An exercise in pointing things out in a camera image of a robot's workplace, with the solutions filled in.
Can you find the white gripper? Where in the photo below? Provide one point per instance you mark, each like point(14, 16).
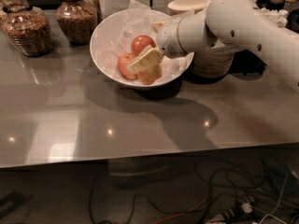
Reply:
point(167, 42)

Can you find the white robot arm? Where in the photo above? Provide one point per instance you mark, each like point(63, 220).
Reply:
point(215, 34)

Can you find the top red apple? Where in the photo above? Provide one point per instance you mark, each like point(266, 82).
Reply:
point(140, 42)

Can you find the red apple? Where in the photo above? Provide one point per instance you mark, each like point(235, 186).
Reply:
point(140, 42)
point(123, 62)
point(150, 75)

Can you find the left red apple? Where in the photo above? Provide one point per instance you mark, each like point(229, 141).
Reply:
point(123, 62)

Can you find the front right red apple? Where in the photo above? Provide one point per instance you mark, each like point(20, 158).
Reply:
point(150, 75)

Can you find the white ceramic bowl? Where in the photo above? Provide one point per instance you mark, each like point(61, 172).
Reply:
point(106, 44)

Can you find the white paper liner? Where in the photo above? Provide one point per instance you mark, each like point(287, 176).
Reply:
point(130, 28)

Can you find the rear stack of paper bowls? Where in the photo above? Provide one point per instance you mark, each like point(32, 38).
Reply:
point(179, 6)

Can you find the stack of paper bowls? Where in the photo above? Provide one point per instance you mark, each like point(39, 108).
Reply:
point(209, 63)
point(179, 6)

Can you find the front stack of paper bowls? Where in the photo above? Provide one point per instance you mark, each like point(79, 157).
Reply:
point(209, 63)

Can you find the middle glass granola jar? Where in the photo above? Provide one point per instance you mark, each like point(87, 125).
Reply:
point(77, 19)

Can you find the black condiment caddy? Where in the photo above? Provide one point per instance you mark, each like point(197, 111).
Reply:
point(245, 63)

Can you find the dark bottle with cork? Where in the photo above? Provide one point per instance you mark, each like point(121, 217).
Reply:
point(275, 4)

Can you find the white sugar packets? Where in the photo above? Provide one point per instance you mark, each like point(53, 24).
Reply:
point(279, 17)

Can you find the left glass granola jar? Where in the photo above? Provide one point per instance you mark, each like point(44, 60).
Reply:
point(27, 30)

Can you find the white power strip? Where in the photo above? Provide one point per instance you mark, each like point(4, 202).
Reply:
point(228, 215)

